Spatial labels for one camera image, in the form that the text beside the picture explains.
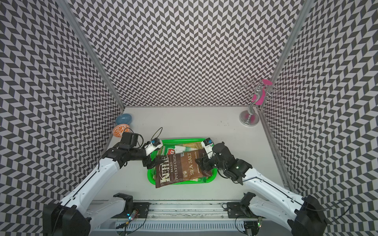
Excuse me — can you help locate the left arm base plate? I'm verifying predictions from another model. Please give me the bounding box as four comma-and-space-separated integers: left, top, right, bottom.
112, 202, 151, 219

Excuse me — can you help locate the blue bowl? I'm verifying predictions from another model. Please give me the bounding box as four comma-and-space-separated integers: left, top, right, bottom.
116, 114, 132, 125

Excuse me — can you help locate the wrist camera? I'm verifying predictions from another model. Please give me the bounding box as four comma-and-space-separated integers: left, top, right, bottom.
145, 138, 163, 155
201, 138, 214, 159

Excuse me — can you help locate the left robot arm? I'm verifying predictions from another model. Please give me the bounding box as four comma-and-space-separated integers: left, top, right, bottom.
42, 132, 163, 236

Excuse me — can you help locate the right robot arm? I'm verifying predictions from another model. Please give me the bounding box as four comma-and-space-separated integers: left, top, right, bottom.
196, 138, 328, 236

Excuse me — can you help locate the green plastic basket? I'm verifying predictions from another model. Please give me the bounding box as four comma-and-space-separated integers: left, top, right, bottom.
151, 138, 217, 185

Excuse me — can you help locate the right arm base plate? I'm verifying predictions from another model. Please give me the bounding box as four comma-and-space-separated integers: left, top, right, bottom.
222, 202, 258, 219

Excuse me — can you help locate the orange patterned bowl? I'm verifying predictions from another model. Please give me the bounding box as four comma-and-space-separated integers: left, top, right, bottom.
112, 124, 131, 138

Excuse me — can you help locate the tan green kettle CHIPS bag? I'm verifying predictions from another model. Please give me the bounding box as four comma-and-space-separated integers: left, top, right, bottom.
175, 142, 204, 153

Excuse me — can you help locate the green white Chulo chips bag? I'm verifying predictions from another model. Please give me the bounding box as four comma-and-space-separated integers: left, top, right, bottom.
157, 145, 191, 156

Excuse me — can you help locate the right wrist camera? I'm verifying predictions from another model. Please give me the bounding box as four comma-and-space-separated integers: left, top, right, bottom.
201, 138, 214, 159

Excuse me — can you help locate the aluminium front rail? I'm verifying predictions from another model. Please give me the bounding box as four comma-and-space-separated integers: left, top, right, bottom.
94, 200, 314, 222

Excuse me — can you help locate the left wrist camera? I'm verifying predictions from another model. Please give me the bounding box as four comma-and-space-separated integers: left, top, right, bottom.
145, 138, 163, 155

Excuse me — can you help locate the brown Kettle chips bag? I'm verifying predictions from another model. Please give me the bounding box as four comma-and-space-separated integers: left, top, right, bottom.
155, 149, 213, 188

